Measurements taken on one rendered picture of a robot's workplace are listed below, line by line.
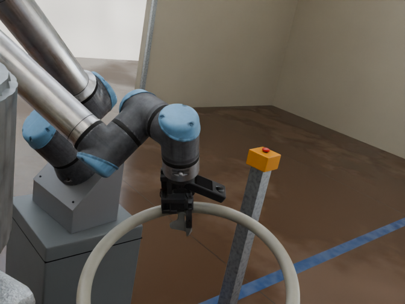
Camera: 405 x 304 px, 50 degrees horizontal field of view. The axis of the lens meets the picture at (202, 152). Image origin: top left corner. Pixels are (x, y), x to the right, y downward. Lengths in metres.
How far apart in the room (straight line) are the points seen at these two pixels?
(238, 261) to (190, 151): 1.50
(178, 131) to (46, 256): 0.85
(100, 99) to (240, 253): 1.21
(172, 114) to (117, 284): 1.07
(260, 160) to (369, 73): 5.51
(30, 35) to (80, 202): 0.62
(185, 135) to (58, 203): 0.88
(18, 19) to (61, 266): 0.86
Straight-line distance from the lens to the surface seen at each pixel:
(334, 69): 7.86
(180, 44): 6.73
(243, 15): 7.49
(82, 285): 1.03
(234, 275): 2.48
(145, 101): 1.04
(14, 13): 1.33
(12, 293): 0.35
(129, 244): 1.81
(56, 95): 1.06
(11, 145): 0.31
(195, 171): 1.04
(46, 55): 1.42
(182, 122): 0.95
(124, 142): 1.02
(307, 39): 8.21
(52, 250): 1.64
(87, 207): 1.68
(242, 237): 2.36
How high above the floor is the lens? 1.75
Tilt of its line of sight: 20 degrees down
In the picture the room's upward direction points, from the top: 11 degrees clockwise
